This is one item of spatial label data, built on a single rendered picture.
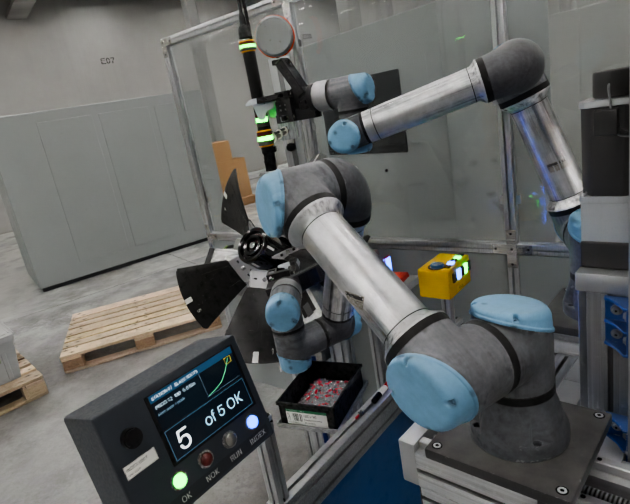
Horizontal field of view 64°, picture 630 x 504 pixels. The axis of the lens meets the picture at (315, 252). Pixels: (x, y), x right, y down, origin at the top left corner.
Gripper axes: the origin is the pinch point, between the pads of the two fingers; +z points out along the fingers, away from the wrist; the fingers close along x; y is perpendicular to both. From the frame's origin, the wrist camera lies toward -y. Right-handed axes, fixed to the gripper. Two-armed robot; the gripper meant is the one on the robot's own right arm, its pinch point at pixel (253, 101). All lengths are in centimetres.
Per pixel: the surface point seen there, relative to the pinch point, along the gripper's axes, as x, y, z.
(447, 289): 14, 62, -45
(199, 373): -72, 40, -30
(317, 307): -4, 61, -11
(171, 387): -77, 40, -29
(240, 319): -17, 60, 8
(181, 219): 378, 122, 418
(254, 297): -11, 55, 6
